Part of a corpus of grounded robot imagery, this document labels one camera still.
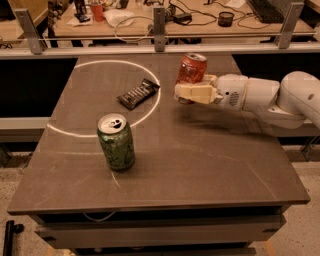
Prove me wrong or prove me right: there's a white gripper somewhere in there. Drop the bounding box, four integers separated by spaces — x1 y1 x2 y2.
174 74 249 111

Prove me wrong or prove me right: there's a red coke can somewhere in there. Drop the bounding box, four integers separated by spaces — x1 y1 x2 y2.
173 52 208 105

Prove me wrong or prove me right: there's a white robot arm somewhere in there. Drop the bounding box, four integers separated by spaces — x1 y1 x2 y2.
174 71 320 129

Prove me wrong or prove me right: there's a green soda can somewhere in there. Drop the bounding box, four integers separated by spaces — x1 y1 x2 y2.
97 113 135 171

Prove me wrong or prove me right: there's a dark snack bar wrapper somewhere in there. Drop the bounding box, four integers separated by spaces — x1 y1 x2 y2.
117 79 160 110

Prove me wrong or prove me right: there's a black power adapter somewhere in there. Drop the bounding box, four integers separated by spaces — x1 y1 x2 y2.
173 13 192 25

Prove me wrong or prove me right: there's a black round container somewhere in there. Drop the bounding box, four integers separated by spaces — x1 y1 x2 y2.
218 12 234 27

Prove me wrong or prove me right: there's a black keyboard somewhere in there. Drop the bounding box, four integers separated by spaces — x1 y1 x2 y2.
246 0 284 23

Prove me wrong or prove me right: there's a white crumpled bag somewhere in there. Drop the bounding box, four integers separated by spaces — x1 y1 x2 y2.
103 9 134 27

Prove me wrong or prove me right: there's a red cup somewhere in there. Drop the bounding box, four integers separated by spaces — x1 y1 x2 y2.
90 4 104 22

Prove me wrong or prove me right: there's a grey cabinet drawer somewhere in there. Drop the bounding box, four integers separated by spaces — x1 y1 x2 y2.
36 215 285 249

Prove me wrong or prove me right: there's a black floor stand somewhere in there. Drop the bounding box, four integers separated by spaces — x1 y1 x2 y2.
2 220 24 256

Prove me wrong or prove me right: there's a horizontal metal rail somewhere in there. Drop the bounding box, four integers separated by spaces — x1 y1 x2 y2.
0 42 320 61

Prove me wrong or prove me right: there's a white cable loop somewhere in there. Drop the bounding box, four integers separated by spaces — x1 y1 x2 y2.
113 15 155 44

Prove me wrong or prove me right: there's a middle metal rail bracket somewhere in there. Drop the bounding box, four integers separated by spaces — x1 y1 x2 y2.
153 6 165 52

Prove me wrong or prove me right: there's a metal rail bracket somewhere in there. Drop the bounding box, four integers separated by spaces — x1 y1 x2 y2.
275 2 304 49
14 8 45 55
153 6 165 52

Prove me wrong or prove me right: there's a right metal rail bracket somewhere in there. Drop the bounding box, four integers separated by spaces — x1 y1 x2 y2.
275 2 304 49

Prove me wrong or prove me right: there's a left metal rail bracket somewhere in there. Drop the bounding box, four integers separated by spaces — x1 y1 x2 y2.
14 8 45 55

